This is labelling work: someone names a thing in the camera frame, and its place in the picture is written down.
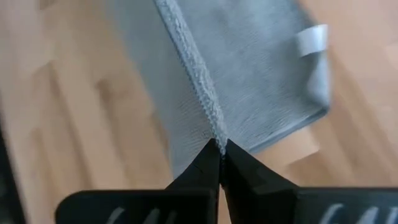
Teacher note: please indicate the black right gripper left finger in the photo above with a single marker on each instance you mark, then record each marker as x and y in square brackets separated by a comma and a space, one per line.
[140, 205]

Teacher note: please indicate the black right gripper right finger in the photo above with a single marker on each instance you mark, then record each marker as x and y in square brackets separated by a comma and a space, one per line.
[280, 205]

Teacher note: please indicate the grey microfiber towel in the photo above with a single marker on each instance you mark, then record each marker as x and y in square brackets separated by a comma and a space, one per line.
[248, 77]

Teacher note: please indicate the black aluminium table frame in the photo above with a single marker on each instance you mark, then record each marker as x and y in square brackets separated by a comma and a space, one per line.
[7, 193]

